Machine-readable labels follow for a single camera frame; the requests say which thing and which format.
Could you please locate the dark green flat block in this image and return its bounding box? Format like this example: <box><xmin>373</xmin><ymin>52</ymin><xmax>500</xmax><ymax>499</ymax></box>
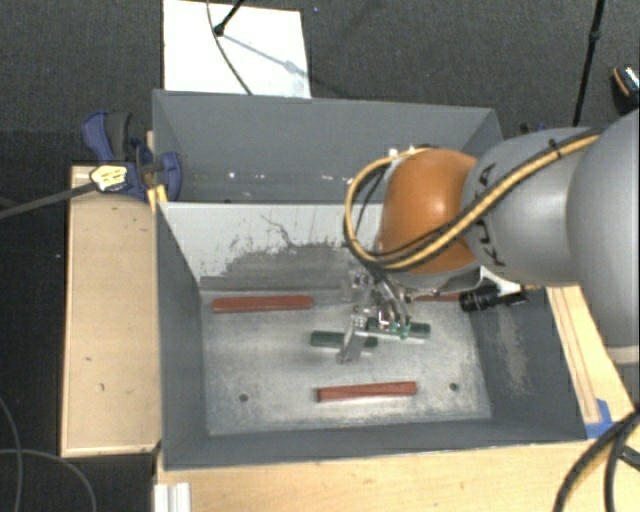
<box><xmin>309</xmin><ymin>330</ymin><xmax>380</xmax><ymax>350</ymax></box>

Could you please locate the grey metal bin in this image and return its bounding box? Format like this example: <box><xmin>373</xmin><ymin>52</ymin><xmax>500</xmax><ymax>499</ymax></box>
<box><xmin>151</xmin><ymin>88</ymin><xmax>589</xmax><ymax>470</ymax></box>

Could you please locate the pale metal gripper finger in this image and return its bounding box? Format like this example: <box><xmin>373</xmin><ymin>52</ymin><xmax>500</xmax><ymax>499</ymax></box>
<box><xmin>334</xmin><ymin>313</ymin><xmax>370</xmax><ymax>365</ymax></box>
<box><xmin>341</xmin><ymin>269</ymin><xmax>368</xmax><ymax>304</ymax></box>

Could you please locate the pale wood board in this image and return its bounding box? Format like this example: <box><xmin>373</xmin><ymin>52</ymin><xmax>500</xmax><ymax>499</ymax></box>
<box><xmin>59</xmin><ymin>164</ymin><xmax>164</xmax><ymax>459</ymax></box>

